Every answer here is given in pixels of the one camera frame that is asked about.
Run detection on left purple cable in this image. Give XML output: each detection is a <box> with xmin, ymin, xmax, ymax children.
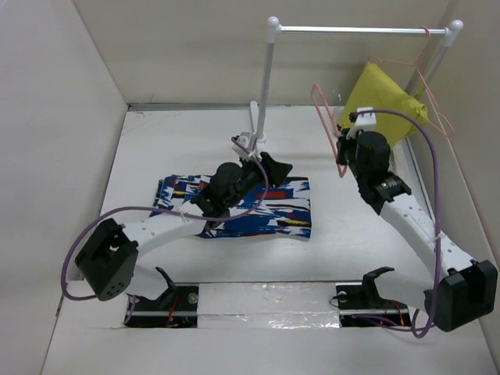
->
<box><xmin>62</xmin><ymin>137</ymin><xmax>270</xmax><ymax>325</ymax></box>

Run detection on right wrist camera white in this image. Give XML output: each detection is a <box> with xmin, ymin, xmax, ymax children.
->
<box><xmin>346</xmin><ymin>107</ymin><xmax>377</xmax><ymax>139</ymax></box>

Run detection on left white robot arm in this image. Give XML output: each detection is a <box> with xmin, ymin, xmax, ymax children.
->
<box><xmin>75</xmin><ymin>152</ymin><xmax>292</xmax><ymax>310</ymax></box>

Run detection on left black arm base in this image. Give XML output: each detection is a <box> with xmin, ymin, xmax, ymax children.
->
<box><xmin>123</xmin><ymin>267</ymin><xmax>199</xmax><ymax>329</ymax></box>

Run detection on blue white red patterned trousers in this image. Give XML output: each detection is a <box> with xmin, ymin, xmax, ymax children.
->
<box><xmin>153</xmin><ymin>175</ymin><xmax>312</xmax><ymax>239</ymax></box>

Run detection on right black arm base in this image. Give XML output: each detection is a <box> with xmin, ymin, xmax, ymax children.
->
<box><xmin>329</xmin><ymin>266</ymin><xmax>411</xmax><ymax>329</ymax></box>

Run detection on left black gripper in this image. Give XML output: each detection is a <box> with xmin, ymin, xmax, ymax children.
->
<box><xmin>225</xmin><ymin>152</ymin><xmax>291</xmax><ymax>209</ymax></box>

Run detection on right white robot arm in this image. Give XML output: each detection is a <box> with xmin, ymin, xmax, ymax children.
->
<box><xmin>337</xmin><ymin>130</ymin><xmax>498</xmax><ymax>332</ymax></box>

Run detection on yellow folded garment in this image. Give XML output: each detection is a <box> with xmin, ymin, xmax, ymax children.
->
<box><xmin>339</xmin><ymin>62</ymin><xmax>427</xmax><ymax>147</ymax></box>

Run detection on pink wire hanger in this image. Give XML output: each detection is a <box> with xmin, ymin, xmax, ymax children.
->
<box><xmin>368</xmin><ymin>22</ymin><xmax>463</xmax><ymax>138</ymax></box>
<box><xmin>310</xmin><ymin>83</ymin><xmax>347</xmax><ymax>179</ymax></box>

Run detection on white metal clothes rack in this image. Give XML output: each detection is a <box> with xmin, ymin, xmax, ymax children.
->
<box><xmin>240</xmin><ymin>16</ymin><xmax>464</xmax><ymax>154</ymax></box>

